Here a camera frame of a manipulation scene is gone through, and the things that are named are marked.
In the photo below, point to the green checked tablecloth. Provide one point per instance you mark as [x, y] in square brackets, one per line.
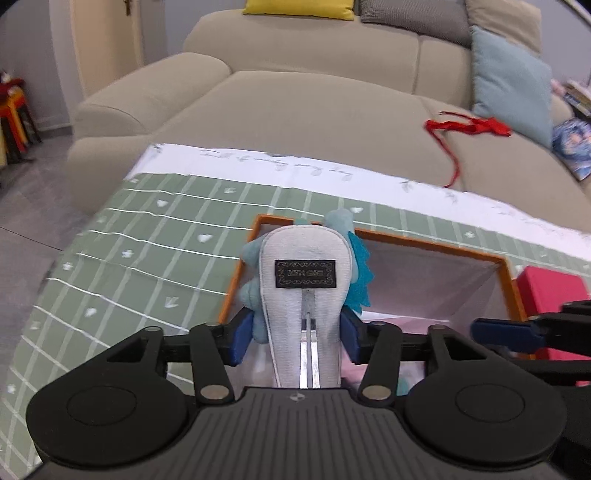
[163, 249]

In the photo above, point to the red stacked stools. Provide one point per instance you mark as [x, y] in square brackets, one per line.
[18, 129]

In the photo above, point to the cream door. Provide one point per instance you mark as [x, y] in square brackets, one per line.
[107, 41]

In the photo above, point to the red lidded clear box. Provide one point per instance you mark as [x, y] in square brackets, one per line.
[545, 291]

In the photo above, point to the beige sofa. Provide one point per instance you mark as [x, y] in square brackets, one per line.
[341, 91]

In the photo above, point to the beige cushion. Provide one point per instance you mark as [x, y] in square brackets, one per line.
[517, 21]

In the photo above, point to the orange rimmed white box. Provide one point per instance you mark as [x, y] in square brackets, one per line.
[416, 285]

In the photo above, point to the yellow cushion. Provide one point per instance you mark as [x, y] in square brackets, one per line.
[328, 9]

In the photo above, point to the light blue cushion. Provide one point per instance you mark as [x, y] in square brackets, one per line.
[511, 85]

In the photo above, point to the red ribbon cloth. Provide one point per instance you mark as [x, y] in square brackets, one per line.
[468, 125]

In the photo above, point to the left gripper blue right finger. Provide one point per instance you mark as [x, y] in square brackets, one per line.
[353, 332]

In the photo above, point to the anime print pillow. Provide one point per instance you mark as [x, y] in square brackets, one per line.
[571, 143]

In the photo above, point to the cluttered white desk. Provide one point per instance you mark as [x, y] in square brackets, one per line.
[570, 99]

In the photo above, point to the grey textured cushion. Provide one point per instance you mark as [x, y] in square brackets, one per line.
[440, 19]

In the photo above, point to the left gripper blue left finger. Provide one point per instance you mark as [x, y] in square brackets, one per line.
[239, 336]

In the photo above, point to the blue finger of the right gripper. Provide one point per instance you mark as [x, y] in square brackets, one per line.
[519, 337]

